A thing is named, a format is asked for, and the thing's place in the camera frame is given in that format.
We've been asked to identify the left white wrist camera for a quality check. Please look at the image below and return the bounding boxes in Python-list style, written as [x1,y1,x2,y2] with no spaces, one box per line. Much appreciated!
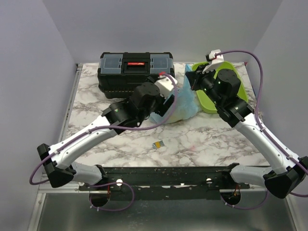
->
[154,72,178,99]

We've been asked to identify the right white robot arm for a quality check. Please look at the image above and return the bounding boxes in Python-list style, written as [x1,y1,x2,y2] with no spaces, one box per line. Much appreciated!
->
[185,69,308,199]

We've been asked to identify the aluminium frame rail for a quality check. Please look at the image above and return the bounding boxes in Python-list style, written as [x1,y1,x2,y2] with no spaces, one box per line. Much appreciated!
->
[26,64,263,231]

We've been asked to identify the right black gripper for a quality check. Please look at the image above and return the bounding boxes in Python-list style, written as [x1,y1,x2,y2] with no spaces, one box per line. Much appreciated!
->
[185,63,223,107]

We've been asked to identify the blue plastic bag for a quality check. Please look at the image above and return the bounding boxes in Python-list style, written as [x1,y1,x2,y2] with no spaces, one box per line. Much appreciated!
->
[164,64,199,124]

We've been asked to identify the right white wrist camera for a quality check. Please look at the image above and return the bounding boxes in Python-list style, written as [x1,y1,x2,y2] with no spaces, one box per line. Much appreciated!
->
[202,50,224,74]

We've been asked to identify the green plastic tray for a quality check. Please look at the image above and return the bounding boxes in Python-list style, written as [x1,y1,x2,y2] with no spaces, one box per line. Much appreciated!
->
[196,61,251,114]

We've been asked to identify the small yellow metal clip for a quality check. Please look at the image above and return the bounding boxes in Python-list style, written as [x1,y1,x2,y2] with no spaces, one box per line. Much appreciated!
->
[152,141,165,149]

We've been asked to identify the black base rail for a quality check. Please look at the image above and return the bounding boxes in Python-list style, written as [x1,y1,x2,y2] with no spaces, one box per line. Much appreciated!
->
[79,164,252,206]

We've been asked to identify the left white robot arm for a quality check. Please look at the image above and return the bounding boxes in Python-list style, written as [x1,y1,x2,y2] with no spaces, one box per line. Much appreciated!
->
[37,78,177,190]

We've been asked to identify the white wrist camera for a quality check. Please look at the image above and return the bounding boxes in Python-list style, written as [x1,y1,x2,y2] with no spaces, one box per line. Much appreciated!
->
[202,50,224,74]
[154,72,178,99]

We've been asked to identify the black plastic toolbox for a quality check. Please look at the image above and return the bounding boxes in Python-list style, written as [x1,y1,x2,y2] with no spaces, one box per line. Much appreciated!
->
[97,52,175,99]

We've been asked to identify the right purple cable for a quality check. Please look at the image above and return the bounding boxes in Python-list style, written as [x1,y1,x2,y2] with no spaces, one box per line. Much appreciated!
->
[205,49,308,210]

